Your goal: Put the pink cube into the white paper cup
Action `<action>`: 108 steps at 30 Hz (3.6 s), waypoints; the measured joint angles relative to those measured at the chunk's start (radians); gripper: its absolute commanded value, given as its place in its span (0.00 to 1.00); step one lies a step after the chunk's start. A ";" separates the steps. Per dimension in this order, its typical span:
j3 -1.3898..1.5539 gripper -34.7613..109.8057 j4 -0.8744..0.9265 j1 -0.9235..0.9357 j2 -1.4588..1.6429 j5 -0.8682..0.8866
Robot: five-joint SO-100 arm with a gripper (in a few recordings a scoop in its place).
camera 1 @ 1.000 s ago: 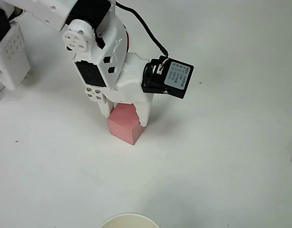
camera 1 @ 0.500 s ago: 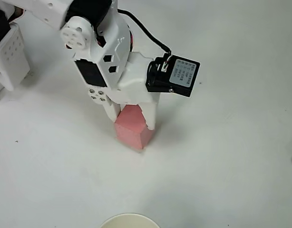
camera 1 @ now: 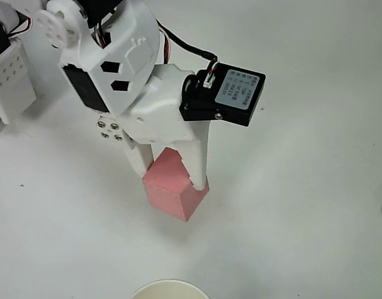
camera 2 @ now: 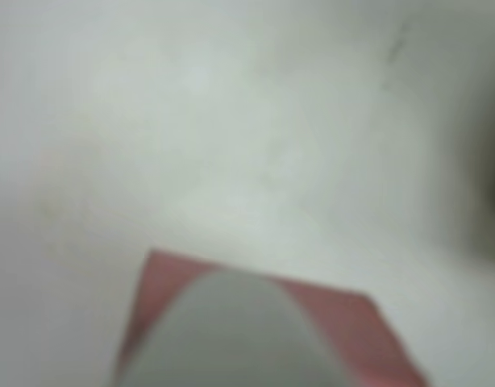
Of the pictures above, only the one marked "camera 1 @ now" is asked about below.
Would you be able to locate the pink cube block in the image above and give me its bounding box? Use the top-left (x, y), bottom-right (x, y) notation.
top-left (141, 147), bottom-right (210, 222)

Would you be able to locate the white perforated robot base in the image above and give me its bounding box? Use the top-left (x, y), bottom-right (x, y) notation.
top-left (0, 39), bottom-right (38, 140)

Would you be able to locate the red white black servo wire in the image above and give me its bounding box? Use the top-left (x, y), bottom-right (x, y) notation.
top-left (156, 21), bottom-right (174, 67)
top-left (9, 17), bottom-right (34, 40)

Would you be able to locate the black camera cable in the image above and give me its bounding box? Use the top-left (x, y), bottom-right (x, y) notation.
top-left (156, 20), bottom-right (220, 63)

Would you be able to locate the black camera module box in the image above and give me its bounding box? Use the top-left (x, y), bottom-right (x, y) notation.
top-left (179, 61), bottom-right (267, 128)

